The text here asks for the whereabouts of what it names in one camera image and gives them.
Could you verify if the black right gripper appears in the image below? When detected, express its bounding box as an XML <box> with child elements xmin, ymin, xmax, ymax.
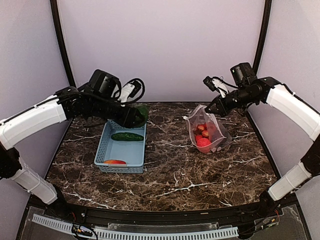
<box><xmin>205</xmin><ymin>85</ymin><xmax>258</xmax><ymax>117</ymax></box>

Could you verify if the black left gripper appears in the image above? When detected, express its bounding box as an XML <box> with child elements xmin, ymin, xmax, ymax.
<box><xmin>89</xmin><ymin>95</ymin><xmax>145</xmax><ymax>128</ymax></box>

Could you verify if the red lychee bunch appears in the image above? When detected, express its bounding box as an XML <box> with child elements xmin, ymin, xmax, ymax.
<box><xmin>194</xmin><ymin>124</ymin><xmax>209</xmax><ymax>142</ymax></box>

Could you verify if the clear zip top bag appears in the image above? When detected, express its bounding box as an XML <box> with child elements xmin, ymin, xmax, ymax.
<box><xmin>183</xmin><ymin>104</ymin><xmax>232</xmax><ymax>154</ymax></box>

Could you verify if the red apple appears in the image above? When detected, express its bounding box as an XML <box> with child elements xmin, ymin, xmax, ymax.
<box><xmin>196</xmin><ymin>137</ymin><xmax>211</xmax><ymax>148</ymax></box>

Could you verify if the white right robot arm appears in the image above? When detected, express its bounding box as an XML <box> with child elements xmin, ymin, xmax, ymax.
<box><xmin>205</xmin><ymin>77</ymin><xmax>320</xmax><ymax>217</ymax></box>

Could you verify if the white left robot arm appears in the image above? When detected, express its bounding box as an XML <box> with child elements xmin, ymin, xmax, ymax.
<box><xmin>0</xmin><ymin>87</ymin><xmax>146</xmax><ymax>218</ymax></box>

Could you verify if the green cucumber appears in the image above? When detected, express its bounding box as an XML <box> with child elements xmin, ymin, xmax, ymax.
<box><xmin>111</xmin><ymin>132</ymin><xmax>144</xmax><ymax>142</ymax></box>

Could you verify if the blue perforated plastic basket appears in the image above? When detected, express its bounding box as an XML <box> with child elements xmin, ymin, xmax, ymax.
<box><xmin>94</xmin><ymin>120</ymin><xmax>147</xmax><ymax>174</ymax></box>

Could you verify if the black motor box left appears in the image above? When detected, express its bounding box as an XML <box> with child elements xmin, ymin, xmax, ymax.
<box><xmin>88</xmin><ymin>69</ymin><xmax>121</xmax><ymax>99</ymax></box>

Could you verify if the black motor box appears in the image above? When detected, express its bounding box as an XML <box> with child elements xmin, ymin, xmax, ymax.
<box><xmin>88</xmin><ymin>69</ymin><xmax>121</xmax><ymax>99</ymax></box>
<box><xmin>230</xmin><ymin>62</ymin><xmax>257</xmax><ymax>88</ymax></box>

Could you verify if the black motor box right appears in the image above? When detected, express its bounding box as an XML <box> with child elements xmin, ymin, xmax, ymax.
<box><xmin>230</xmin><ymin>62</ymin><xmax>257</xmax><ymax>88</ymax></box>

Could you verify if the orange red chili pepper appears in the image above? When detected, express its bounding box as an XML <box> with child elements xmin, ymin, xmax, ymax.
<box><xmin>103</xmin><ymin>159</ymin><xmax>127</xmax><ymax>165</ymax></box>

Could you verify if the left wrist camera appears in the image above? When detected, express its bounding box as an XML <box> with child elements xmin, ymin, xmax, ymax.
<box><xmin>117</xmin><ymin>78</ymin><xmax>146</xmax><ymax>105</ymax></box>

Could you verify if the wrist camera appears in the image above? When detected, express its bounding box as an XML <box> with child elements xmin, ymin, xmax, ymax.
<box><xmin>117</xmin><ymin>78</ymin><xmax>146</xmax><ymax>105</ymax></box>
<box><xmin>203</xmin><ymin>76</ymin><xmax>229</xmax><ymax>98</ymax></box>

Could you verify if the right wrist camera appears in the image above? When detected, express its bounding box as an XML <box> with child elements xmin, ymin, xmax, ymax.
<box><xmin>203</xmin><ymin>76</ymin><xmax>229</xmax><ymax>98</ymax></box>

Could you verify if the black enclosure frame post right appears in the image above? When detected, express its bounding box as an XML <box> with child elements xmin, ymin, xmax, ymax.
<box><xmin>252</xmin><ymin>0</ymin><xmax>272</xmax><ymax>74</ymax></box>

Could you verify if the black enclosure frame post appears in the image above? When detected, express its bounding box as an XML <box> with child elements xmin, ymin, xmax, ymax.
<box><xmin>49</xmin><ymin>0</ymin><xmax>76</xmax><ymax>87</ymax></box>
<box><xmin>252</xmin><ymin>0</ymin><xmax>272</xmax><ymax>74</ymax></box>

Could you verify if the black front rail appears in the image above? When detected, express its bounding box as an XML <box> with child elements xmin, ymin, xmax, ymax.
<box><xmin>24</xmin><ymin>196</ymin><xmax>294</xmax><ymax>235</ymax></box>

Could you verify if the white slotted cable duct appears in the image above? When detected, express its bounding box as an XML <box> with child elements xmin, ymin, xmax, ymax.
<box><xmin>32</xmin><ymin>214</ymin><xmax>239</xmax><ymax>240</ymax></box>

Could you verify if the black enclosure frame post left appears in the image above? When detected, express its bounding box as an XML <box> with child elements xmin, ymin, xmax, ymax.
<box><xmin>49</xmin><ymin>0</ymin><xmax>76</xmax><ymax>87</ymax></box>

